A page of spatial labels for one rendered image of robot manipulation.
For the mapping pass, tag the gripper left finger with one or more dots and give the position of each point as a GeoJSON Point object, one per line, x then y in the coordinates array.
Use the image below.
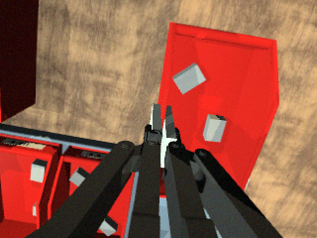
{"type": "Point", "coordinates": [81, 215]}

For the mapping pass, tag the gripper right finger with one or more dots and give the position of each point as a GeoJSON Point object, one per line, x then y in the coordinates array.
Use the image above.
{"type": "Point", "coordinates": [184, 172]}

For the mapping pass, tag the small white block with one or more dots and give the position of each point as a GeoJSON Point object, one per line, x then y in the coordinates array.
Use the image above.
{"type": "Point", "coordinates": [38, 170]}

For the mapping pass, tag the red bin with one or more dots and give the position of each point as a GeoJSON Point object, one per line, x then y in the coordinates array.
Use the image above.
{"type": "Point", "coordinates": [18, 55]}
{"type": "Point", "coordinates": [70, 161]}
{"type": "Point", "coordinates": [18, 193]}
{"type": "Point", "coordinates": [241, 85]}

